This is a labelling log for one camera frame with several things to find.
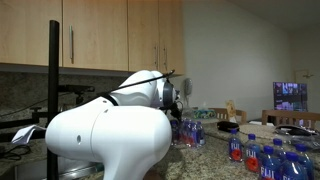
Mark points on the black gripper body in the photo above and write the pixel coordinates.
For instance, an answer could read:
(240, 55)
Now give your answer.
(175, 111)

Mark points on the Fiji water bottle moved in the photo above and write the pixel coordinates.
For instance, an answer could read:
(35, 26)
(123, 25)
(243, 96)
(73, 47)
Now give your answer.
(269, 165)
(292, 169)

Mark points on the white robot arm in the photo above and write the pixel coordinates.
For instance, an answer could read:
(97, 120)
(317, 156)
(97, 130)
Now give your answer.
(125, 129)

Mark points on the shrink-wrapped Fiji bottle pack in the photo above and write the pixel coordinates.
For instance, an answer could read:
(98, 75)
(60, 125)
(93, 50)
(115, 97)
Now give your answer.
(187, 132)

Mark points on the Fiji bottle far left row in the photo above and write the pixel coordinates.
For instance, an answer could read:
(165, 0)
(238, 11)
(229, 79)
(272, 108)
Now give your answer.
(235, 147)

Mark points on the fiji bottle in row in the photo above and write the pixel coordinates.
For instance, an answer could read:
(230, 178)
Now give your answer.
(278, 149)
(305, 160)
(252, 154)

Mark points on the tissue box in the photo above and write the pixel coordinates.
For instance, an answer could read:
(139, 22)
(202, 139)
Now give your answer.
(204, 114)

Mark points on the black glasses case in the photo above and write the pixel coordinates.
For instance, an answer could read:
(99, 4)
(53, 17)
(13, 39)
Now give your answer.
(227, 126)

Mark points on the wooden chair near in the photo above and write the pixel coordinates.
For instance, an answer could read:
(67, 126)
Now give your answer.
(226, 114)

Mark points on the wooden chair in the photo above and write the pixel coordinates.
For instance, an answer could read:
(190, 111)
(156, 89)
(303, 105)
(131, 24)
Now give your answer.
(226, 114)
(286, 117)

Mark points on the wooden upper cabinets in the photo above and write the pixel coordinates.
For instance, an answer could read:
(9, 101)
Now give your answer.
(116, 35)

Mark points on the television screen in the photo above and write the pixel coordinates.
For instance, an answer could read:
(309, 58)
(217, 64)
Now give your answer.
(290, 96)

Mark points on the wooden chair far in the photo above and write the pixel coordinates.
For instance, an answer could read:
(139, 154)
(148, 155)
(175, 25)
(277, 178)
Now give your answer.
(286, 117)

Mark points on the white paper tag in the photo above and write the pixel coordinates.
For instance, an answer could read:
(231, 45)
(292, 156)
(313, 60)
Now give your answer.
(23, 135)

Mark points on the wall phone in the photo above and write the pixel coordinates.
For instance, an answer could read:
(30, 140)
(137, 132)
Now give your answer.
(188, 86)

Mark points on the black camera stand pole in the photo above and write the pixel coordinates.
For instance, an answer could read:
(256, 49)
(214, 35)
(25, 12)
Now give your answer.
(53, 90)

